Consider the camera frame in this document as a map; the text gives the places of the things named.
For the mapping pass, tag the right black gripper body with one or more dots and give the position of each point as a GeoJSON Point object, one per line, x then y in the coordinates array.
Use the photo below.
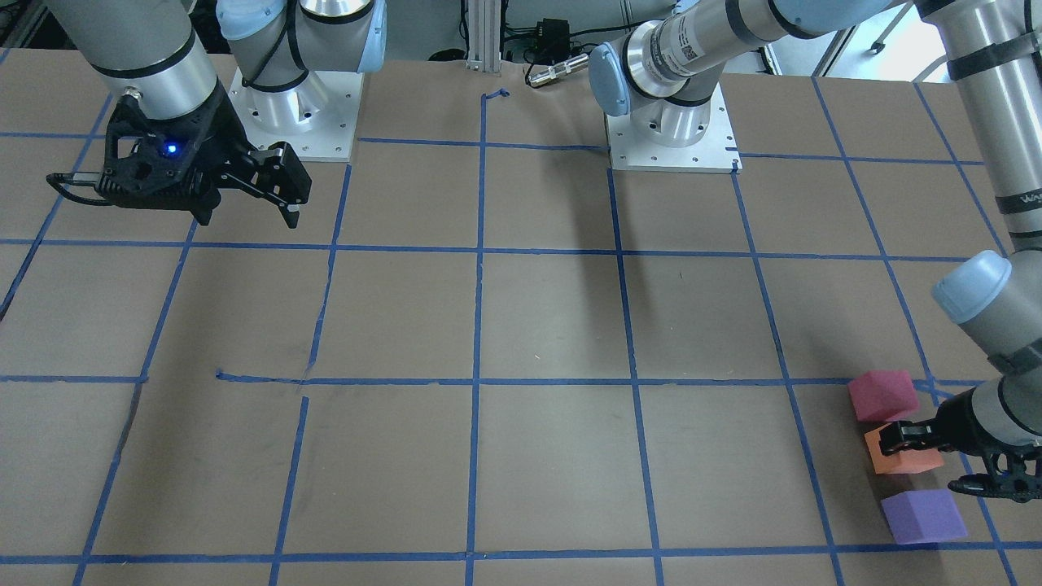
{"type": "Point", "coordinates": [221, 137]}

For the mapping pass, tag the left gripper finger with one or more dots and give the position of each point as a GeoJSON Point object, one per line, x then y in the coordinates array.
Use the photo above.
{"type": "Point", "coordinates": [896, 437]}
{"type": "Point", "coordinates": [1007, 475]}

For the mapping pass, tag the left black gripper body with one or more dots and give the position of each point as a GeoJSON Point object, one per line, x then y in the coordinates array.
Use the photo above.
{"type": "Point", "coordinates": [969, 425]}

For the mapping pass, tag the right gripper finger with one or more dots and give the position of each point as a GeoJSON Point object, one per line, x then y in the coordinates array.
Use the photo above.
{"type": "Point", "coordinates": [274, 174]}
{"type": "Point", "coordinates": [202, 210]}

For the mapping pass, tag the orange foam block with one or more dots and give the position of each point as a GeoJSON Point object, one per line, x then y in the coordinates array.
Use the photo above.
{"type": "Point", "coordinates": [904, 462]}

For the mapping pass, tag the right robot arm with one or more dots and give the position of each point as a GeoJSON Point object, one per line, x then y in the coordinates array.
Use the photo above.
{"type": "Point", "coordinates": [153, 46]}

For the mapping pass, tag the red foam block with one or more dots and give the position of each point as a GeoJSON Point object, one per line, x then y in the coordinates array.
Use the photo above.
{"type": "Point", "coordinates": [883, 396]}

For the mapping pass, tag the purple foam block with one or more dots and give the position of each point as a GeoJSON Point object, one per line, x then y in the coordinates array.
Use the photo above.
{"type": "Point", "coordinates": [923, 516]}

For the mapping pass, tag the black power adapter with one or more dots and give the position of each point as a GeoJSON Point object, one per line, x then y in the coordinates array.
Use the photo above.
{"type": "Point", "coordinates": [550, 37]}

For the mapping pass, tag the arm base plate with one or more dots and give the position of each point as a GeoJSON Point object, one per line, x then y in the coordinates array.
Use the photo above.
{"type": "Point", "coordinates": [669, 137]}
{"type": "Point", "coordinates": [317, 118]}

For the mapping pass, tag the aluminium frame post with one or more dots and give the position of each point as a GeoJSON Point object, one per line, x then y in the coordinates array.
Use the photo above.
{"type": "Point", "coordinates": [483, 35]}

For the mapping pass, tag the silver cable connector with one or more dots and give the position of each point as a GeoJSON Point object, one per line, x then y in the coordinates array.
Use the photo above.
{"type": "Point", "coordinates": [556, 72]}

